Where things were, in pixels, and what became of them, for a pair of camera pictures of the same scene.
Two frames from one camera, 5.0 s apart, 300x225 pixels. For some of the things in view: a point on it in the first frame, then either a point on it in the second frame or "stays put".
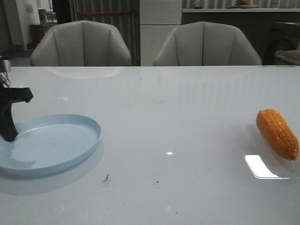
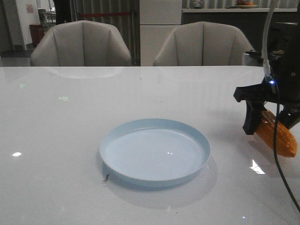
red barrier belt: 103,14 stays put
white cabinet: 158,19 stays put
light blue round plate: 48,143 → 154,152
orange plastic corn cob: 278,133 stays put
